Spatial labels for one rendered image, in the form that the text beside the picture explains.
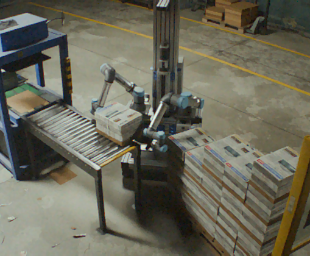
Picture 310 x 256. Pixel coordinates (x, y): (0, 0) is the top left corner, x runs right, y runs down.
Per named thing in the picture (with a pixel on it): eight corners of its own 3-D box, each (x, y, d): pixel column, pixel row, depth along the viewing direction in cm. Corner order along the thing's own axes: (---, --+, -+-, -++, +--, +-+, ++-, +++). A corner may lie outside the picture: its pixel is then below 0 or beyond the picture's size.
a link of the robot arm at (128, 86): (136, 99, 453) (101, 74, 418) (131, 94, 464) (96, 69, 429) (144, 91, 451) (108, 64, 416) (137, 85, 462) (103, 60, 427)
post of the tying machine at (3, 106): (22, 178, 476) (0, 56, 393) (16, 181, 470) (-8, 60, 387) (19, 174, 481) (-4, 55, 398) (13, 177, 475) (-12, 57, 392)
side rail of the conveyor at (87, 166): (102, 178, 372) (101, 167, 366) (97, 181, 369) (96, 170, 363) (25, 124, 449) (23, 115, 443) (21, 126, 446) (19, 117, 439)
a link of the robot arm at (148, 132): (162, 88, 399) (140, 133, 389) (173, 91, 394) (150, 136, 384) (167, 93, 409) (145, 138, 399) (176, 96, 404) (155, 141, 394)
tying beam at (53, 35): (67, 42, 452) (67, 34, 446) (-6, 68, 393) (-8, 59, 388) (36, 30, 491) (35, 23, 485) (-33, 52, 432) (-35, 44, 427)
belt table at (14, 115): (63, 105, 482) (62, 97, 477) (17, 126, 442) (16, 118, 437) (32, 88, 522) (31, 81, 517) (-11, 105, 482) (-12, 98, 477)
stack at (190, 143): (194, 189, 465) (200, 125, 420) (260, 254, 380) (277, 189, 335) (164, 200, 449) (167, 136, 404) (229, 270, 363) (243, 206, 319)
